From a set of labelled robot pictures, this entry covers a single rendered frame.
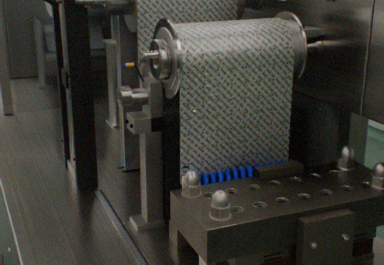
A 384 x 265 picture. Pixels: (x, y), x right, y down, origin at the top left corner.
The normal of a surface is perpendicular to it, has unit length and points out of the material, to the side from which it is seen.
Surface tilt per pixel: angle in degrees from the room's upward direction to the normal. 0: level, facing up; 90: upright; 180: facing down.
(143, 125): 90
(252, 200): 0
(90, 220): 0
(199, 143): 90
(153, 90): 90
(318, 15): 90
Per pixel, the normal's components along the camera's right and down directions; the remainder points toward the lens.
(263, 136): 0.40, 0.28
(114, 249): 0.00, -0.95
